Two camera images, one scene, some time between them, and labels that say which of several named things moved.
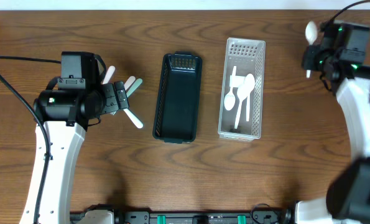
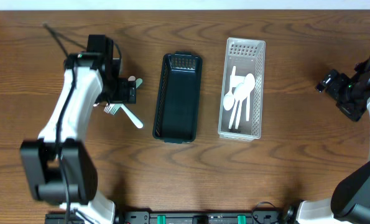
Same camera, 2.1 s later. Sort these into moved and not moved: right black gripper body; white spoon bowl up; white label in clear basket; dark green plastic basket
Moved: right black gripper body; white spoon bowl up
Not moved: white label in clear basket; dark green plastic basket
